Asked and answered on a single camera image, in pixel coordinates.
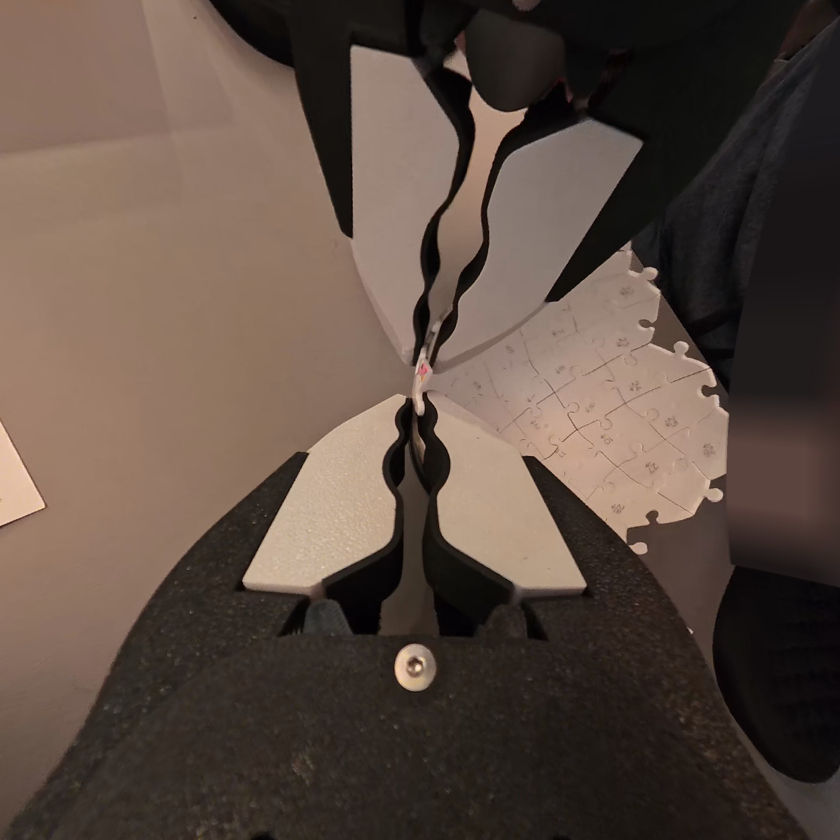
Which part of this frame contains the small white puzzle piece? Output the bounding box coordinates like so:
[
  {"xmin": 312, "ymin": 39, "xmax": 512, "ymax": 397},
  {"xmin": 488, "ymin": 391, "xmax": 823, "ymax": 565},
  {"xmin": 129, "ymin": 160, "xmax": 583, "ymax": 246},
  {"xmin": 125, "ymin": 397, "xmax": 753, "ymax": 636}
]
[{"xmin": 411, "ymin": 279, "xmax": 460, "ymax": 416}]

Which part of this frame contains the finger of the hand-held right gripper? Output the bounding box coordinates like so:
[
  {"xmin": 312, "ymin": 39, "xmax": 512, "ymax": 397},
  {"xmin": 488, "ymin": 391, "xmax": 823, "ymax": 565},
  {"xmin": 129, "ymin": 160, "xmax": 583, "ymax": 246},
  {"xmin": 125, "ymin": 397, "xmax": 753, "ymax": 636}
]
[
  {"xmin": 349, "ymin": 43, "xmax": 480, "ymax": 361},
  {"xmin": 430, "ymin": 108, "xmax": 645, "ymax": 368}
]

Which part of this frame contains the white instruction leaflet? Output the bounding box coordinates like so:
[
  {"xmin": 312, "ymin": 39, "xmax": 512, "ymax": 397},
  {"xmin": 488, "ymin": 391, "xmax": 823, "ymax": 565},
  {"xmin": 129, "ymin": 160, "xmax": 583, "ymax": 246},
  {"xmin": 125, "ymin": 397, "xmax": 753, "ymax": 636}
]
[{"xmin": 0, "ymin": 420, "xmax": 47, "ymax": 528}]

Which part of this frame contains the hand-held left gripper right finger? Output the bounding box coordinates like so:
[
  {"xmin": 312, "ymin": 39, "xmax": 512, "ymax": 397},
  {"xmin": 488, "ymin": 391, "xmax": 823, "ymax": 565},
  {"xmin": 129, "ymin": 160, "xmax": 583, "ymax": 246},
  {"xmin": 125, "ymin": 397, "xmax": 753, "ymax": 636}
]
[{"xmin": 419, "ymin": 392, "xmax": 588, "ymax": 636}]

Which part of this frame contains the black wrist rest pad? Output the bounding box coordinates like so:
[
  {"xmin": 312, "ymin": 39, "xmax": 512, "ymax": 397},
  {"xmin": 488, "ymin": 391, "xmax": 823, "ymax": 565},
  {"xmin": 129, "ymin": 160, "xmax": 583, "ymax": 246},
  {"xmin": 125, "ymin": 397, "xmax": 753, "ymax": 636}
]
[{"xmin": 712, "ymin": 564, "xmax": 840, "ymax": 785}]

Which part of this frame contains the partly built puzzle ball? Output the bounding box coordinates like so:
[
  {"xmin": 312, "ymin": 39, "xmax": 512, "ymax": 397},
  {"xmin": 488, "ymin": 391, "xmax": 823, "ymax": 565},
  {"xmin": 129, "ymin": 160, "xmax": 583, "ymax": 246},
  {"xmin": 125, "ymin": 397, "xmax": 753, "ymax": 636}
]
[{"xmin": 420, "ymin": 246, "xmax": 731, "ymax": 555}]

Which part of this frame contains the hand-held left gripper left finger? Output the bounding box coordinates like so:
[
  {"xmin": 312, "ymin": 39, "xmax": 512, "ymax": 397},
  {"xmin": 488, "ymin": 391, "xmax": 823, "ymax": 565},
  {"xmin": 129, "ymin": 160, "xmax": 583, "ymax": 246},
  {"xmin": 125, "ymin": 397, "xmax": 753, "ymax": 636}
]
[{"xmin": 241, "ymin": 394, "xmax": 413, "ymax": 636}]

